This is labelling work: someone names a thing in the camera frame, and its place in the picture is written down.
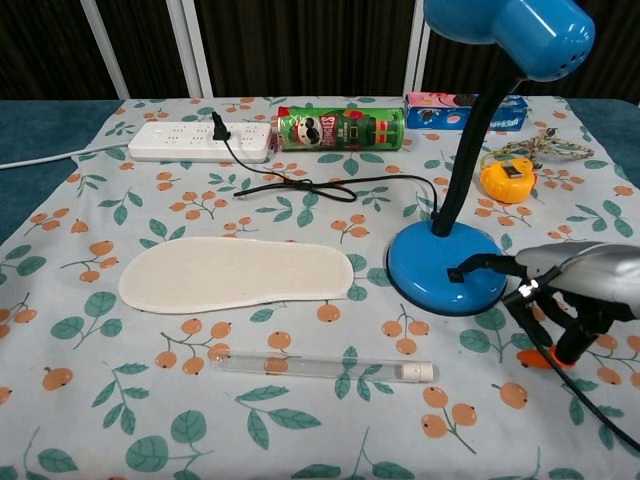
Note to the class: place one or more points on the dark pleated curtain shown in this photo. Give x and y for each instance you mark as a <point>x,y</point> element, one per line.
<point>305,45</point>

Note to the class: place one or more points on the white felt shoe insole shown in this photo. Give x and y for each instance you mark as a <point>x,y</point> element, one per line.
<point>230,275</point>

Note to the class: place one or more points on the white frame post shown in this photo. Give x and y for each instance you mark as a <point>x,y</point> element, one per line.
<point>416,55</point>
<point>192,50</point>
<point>107,50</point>

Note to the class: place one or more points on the blue pink Oreo box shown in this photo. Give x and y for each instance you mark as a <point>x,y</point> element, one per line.
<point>435,112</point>

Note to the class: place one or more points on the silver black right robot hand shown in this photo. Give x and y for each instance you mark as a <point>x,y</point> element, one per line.
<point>590,275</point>

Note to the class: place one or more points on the floral leaf print tablecloth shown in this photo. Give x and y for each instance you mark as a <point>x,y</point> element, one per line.
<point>300,430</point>

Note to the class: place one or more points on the white power strip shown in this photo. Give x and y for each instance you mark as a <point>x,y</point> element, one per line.
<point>170,142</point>

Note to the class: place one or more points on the clear tube with white cap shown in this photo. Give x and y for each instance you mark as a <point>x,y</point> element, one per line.
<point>320,369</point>

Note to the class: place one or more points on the yellow tape measure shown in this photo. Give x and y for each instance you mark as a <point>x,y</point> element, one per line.
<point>505,185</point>

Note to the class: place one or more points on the blue desk lamp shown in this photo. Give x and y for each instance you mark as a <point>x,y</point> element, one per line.
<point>430,260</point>

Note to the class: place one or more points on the green Pringles can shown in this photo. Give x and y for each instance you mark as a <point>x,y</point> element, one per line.
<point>350,130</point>

